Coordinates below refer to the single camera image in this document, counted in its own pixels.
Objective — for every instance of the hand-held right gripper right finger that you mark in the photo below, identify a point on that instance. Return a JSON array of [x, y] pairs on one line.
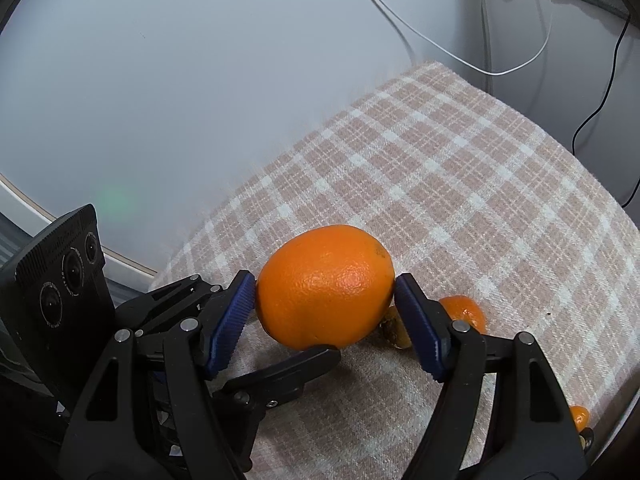
[[420, 330]]

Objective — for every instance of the small oval mandarin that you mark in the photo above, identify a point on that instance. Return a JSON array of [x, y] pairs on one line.
[[580, 417]]

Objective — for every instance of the bruised small orange fruit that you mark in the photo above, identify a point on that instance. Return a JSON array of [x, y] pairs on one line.
[[393, 331]]

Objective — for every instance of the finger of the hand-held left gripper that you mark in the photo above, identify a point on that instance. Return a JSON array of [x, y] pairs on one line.
[[285, 370], [170, 300]]

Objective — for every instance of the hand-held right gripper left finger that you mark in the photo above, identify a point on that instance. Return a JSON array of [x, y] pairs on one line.
[[231, 325]]

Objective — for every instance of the smooth large orange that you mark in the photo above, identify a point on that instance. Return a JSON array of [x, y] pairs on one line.
[[320, 285]]

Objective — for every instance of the small brown fruit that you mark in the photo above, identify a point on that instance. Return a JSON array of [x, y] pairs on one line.
[[586, 441]]

